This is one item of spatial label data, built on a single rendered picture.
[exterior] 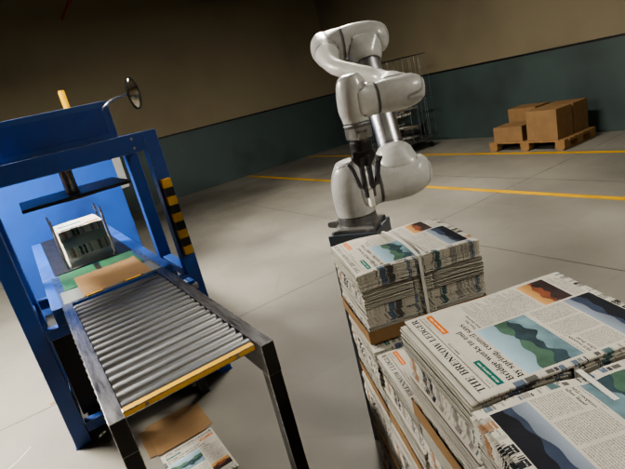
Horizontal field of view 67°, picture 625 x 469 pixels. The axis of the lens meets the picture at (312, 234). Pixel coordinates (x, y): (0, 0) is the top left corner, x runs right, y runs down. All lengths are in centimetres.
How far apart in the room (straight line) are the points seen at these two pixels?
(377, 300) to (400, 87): 68
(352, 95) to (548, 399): 108
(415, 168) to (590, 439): 130
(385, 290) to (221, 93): 993
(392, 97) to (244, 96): 978
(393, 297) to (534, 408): 67
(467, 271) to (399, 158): 60
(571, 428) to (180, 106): 1031
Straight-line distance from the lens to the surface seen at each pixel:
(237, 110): 1118
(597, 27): 823
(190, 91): 1083
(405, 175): 185
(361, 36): 208
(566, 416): 79
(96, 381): 184
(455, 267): 143
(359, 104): 157
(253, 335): 172
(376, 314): 138
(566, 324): 98
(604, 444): 76
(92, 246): 352
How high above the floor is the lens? 156
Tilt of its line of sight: 17 degrees down
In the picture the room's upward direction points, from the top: 13 degrees counter-clockwise
